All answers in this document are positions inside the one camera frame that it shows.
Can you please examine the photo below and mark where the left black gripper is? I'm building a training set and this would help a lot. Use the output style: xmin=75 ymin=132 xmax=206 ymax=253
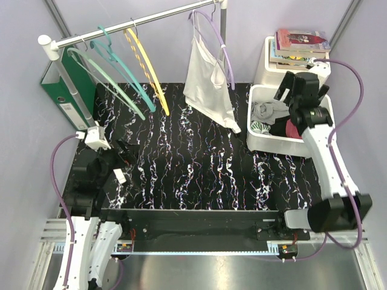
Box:
xmin=91 ymin=137 xmax=140 ymax=185

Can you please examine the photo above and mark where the dark red tank top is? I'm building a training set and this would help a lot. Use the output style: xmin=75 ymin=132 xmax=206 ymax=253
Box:
xmin=285 ymin=119 xmax=302 ymax=140

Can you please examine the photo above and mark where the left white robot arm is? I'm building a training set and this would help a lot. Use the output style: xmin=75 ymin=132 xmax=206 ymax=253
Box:
xmin=50 ymin=140 xmax=140 ymax=289

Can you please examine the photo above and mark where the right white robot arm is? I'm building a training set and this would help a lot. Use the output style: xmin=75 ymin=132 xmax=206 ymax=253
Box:
xmin=274 ymin=71 xmax=372 ymax=240

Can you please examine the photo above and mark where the light green hanger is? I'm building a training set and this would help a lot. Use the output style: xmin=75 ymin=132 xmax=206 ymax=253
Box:
xmin=67 ymin=48 xmax=145 ymax=120

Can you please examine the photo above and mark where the white tank top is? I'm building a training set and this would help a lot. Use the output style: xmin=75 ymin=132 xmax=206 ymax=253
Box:
xmin=183 ymin=13 xmax=241 ymax=134

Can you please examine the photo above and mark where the yellow hanger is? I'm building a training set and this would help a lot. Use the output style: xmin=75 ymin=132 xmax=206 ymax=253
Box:
xmin=123 ymin=28 xmax=170 ymax=116

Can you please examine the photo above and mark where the teal hanger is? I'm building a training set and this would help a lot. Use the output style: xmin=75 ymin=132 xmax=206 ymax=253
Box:
xmin=89 ymin=25 xmax=156 ymax=112

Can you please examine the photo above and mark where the purple hanger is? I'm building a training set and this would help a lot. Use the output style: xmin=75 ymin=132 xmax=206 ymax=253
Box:
xmin=188 ymin=9 xmax=235 ymax=91

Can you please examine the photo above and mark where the bottom book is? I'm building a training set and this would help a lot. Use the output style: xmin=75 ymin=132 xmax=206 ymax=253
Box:
xmin=276 ymin=62 xmax=308 ymax=71

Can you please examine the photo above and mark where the white storage box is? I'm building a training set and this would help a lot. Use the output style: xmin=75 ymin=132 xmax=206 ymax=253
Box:
xmin=254 ymin=35 xmax=306 ymax=86

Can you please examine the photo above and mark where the middle book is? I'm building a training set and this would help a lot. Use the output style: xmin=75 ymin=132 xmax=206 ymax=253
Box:
xmin=269 ymin=39 xmax=329 ymax=65

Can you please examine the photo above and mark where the grey garment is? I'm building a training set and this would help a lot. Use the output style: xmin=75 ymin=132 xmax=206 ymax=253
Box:
xmin=251 ymin=100 xmax=290 ymax=125

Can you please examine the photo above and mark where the top pink book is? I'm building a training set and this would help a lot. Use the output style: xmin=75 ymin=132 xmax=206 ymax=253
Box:
xmin=275 ymin=28 xmax=331 ymax=53

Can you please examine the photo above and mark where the black garment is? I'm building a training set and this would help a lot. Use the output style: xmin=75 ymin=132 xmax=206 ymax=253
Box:
xmin=270 ymin=115 xmax=291 ymax=137

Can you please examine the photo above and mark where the green patterned garment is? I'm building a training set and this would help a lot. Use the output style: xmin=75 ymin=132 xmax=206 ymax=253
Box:
xmin=250 ymin=121 xmax=271 ymax=135

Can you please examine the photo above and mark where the black marbled mat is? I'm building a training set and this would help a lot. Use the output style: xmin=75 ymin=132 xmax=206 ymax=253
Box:
xmin=94 ymin=83 xmax=320 ymax=210

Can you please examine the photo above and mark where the white laundry bin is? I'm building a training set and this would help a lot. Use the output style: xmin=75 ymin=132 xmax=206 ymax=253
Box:
xmin=247 ymin=85 xmax=330 ymax=158

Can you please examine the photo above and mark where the green binder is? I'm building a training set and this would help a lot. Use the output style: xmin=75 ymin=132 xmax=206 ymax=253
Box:
xmin=41 ymin=48 xmax=96 ymax=131

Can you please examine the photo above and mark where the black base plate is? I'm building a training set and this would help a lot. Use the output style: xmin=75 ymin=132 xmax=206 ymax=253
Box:
xmin=100 ymin=208 xmax=310 ymax=242

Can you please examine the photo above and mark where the silver clothes rail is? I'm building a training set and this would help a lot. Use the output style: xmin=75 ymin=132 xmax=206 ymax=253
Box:
xmin=37 ymin=0 xmax=228 ymax=128

